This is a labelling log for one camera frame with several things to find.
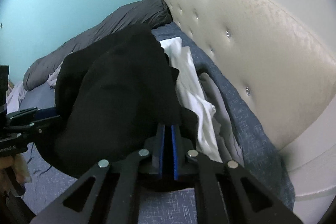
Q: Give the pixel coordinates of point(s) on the person's left forearm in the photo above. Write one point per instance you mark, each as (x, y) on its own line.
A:
(13, 209)

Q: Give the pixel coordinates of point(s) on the folded white garment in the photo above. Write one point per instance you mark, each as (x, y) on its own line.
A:
(189, 82)

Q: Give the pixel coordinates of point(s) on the cream tufted headboard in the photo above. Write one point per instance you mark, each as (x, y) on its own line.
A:
(249, 43)

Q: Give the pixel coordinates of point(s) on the crumpled light grey garment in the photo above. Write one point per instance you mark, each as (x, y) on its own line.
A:
(53, 77)

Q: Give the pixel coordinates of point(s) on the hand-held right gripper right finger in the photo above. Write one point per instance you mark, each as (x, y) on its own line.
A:
(174, 148)

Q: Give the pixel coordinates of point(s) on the black sweatshirt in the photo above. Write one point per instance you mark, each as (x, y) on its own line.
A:
(118, 87)

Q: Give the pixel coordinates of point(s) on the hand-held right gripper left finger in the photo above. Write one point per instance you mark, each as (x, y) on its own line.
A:
(162, 145)

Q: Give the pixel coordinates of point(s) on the pale grey sheet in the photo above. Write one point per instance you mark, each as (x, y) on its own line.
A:
(15, 98)

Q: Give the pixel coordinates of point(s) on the folded grey garment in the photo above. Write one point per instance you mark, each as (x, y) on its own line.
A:
(218, 108)

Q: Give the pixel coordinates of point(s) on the person's left hand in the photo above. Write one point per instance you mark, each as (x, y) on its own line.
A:
(22, 169)

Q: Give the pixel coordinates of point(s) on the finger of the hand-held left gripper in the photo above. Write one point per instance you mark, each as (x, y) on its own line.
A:
(44, 112)
(39, 127)

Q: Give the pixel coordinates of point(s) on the dark grey rolled duvet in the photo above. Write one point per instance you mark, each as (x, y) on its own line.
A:
(105, 27)

